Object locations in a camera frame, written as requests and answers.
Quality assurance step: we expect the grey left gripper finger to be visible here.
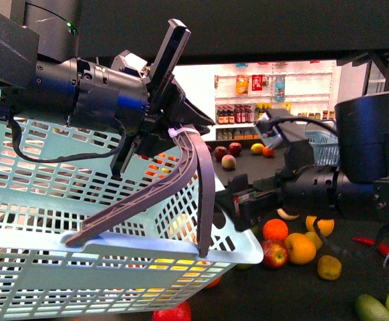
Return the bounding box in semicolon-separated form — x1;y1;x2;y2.
192;135;215;258

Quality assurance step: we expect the yellow orange apple back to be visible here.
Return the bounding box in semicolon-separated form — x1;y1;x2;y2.
305;215;335;237

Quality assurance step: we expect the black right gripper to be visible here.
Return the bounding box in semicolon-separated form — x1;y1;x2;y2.
227;174;283;231

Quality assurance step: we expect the small orange tangerine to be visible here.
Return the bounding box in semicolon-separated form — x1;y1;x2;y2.
263;219;289;241

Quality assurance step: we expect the red apple left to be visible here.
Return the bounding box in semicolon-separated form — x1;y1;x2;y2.
152;302;192;321

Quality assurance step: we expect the red chili pepper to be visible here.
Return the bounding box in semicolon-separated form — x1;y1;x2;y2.
352;237;389;257

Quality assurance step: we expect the yellow orange apple centre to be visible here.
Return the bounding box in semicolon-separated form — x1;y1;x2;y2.
284;233;317;265

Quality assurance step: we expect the green avocado front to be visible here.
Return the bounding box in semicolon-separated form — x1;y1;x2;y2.
355;294;389;321

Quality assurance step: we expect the black shelf frame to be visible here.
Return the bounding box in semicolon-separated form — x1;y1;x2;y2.
76;1;389;90

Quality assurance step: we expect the yellow lemon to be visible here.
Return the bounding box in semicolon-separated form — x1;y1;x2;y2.
148;258;212;278

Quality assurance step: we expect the white pear with stem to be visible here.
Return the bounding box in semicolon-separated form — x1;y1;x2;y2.
277;208;299;221

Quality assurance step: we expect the large light blue basket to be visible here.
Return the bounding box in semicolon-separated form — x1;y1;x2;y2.
0;89;265;321

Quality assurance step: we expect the brown kiwi front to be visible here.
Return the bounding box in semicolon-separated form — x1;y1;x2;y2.
317;255;342;281

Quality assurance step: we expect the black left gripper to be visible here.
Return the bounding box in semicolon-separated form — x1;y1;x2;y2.
65;19;215;247

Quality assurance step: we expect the green lime centre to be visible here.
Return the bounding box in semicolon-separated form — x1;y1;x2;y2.
235;263;252;271

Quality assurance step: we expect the yellow orange apple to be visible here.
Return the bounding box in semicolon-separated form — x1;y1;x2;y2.
305;215;335;237
284;233;317;265

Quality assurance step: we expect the red yellow apple centre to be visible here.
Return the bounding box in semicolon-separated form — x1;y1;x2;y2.
261;239;289;270

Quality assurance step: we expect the small blue basket far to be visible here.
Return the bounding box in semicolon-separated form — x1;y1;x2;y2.
304;123;340;165

